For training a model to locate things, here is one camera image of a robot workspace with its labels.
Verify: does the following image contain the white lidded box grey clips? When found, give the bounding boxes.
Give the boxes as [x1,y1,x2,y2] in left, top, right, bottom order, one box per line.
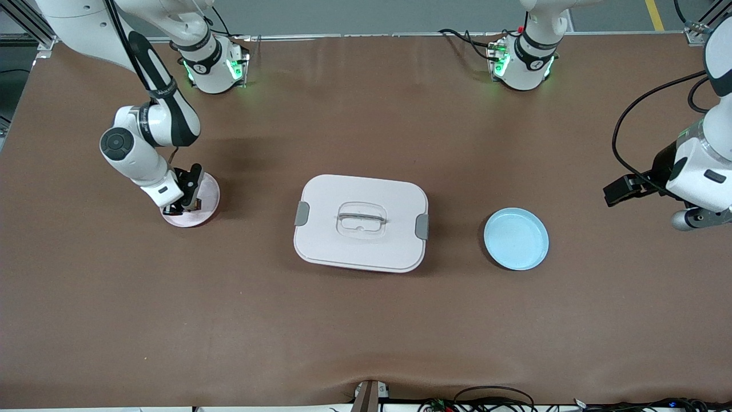
[293,175,429,274]

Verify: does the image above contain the metal table edge bracket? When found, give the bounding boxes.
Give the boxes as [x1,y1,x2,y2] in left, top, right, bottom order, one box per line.
[351,380,391,412]

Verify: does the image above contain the brown table mat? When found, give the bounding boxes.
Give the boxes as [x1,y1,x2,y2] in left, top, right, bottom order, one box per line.
[0,33,732,409]

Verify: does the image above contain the pale pink round plate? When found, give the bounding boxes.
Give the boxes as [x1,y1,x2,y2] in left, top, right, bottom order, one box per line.
[160,171,221,228]

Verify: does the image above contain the black cable sleeve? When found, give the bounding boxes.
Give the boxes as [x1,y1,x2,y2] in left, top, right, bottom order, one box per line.
[103,0,202,147]

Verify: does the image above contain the cable cluster with connectors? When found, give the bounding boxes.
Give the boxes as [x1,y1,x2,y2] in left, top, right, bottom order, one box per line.
[572,396,732,412]

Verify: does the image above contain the black cable loop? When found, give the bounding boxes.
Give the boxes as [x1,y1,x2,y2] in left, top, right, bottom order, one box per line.
[419,386,536,412]

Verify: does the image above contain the light blue round plate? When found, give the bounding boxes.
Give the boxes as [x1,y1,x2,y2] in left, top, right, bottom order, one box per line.
[484,208,550,271]

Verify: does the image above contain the black base cable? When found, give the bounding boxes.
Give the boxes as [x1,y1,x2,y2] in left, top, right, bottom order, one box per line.
[437,27,505,61]

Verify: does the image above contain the aluminium frame post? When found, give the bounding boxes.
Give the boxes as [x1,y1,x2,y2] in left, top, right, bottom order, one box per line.
[0,0,59,53]
[674,0,732,47]

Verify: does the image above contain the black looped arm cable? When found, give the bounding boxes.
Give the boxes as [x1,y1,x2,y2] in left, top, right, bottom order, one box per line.
[611,70,713,185]

